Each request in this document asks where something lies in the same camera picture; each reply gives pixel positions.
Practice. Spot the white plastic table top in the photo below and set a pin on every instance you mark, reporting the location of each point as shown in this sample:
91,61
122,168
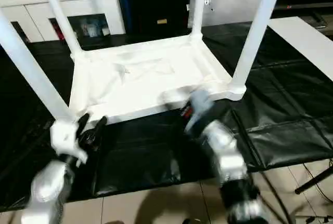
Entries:
151,78

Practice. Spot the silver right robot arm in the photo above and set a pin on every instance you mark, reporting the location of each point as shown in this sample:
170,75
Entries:
229,161

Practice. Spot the black furniture with yellow label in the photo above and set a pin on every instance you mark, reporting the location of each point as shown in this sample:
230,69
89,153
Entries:
156,0

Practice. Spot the black stand leg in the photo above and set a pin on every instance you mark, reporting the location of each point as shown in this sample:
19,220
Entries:
315,178

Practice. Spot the white glass-door cabinet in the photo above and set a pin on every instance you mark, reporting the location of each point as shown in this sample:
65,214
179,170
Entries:
31,5

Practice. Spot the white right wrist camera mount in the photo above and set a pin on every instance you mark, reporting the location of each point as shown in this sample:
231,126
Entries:
200,104

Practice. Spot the black work mat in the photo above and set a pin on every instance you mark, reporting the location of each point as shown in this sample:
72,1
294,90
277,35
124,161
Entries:
156,156

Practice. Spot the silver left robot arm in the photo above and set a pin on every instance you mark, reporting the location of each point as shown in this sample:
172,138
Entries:
47,193

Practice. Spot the white flat panel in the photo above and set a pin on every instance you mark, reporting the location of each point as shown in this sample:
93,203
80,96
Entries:
307,39

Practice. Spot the grey cushion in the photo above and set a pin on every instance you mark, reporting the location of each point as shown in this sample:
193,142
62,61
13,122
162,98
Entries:
229,3

